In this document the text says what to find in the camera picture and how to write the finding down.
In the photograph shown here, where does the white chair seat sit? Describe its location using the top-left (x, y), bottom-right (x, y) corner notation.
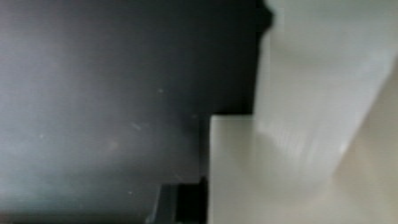
top-left (206, 0), bottom-right (398, 224)

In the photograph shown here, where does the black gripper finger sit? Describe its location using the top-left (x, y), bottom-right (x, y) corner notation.
top-left (146, 178), bottom-right (210, 224)

